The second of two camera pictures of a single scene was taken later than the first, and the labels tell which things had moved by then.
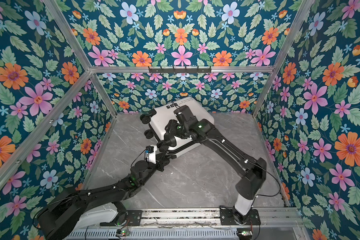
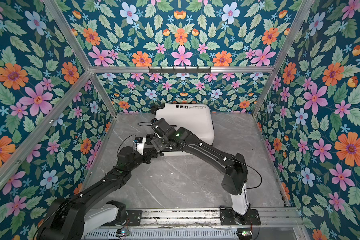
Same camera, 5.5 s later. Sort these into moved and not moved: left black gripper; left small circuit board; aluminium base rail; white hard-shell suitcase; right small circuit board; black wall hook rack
Moved: left black gripper; white hard-shell suitcase
Not moved: black wall hook rack; aluminium base rail; left small circuit board; right small circuit board
